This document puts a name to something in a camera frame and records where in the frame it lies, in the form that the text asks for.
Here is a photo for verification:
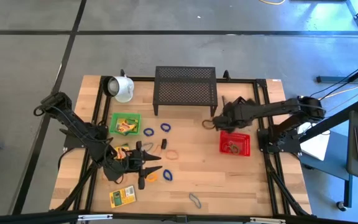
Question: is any black desk frame bar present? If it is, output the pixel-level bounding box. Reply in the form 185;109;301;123
316;66;358;85
300;99;358;144

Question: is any blue grey side table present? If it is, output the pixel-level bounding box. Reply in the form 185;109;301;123
299;130;354;213

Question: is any yellow coil keychain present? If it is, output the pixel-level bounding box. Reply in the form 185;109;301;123
145;172;159;184

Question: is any black mesh shelf riser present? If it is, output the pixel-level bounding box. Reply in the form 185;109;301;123
152;65;219;118

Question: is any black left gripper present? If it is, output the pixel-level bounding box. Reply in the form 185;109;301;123
104;141;163;190

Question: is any black crossbeam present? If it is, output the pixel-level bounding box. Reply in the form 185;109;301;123
0;210;358;224

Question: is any black cable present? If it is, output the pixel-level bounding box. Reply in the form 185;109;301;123
309;64;358;100

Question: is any yellow floor cable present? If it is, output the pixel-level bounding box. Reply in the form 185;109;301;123
259;0;287;6

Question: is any pale cable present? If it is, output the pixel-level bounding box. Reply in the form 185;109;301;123
321;83;358;100

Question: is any silver metal bracket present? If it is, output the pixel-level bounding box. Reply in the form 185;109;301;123
249;217;287;224
77;213;114;222

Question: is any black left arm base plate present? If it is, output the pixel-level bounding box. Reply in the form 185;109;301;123
63;133;108;150

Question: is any white mug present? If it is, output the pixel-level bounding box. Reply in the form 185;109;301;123
102;75;135;104

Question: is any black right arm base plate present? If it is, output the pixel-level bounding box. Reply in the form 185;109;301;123
257;129;303;154

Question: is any white box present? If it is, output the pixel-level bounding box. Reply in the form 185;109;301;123
300;123;331;162

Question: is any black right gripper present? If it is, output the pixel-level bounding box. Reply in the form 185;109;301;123
213;96;255;132

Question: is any green plastic basket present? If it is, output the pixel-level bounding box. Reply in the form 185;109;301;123
109;112;142;137

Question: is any red plastic basket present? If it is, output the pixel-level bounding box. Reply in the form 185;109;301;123
219;131;251;157

